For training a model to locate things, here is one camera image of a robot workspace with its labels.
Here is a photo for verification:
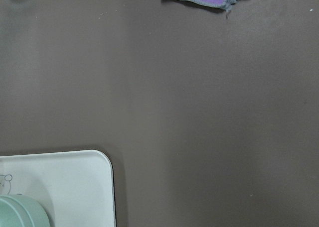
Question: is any green bowl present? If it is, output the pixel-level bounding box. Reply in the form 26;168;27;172
0;195;50;227

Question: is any cream rectangular tray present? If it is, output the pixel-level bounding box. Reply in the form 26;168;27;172
0;150;116;227

